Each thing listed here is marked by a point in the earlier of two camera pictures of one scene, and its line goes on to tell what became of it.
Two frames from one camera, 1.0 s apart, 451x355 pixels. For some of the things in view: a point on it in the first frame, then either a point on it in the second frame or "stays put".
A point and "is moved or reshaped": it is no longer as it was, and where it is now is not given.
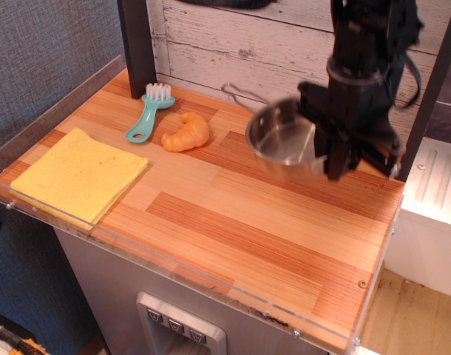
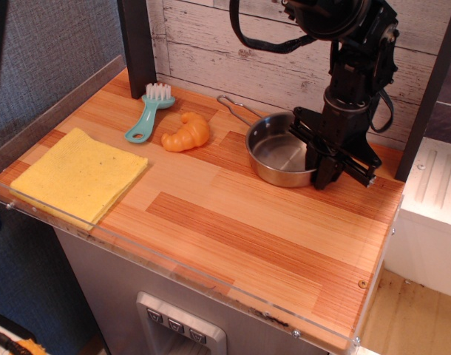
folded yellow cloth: (79, 178) stays put
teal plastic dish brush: (158, 96) stays put
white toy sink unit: (426, 239) stays put
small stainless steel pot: (281, 134) is moved or reshaped
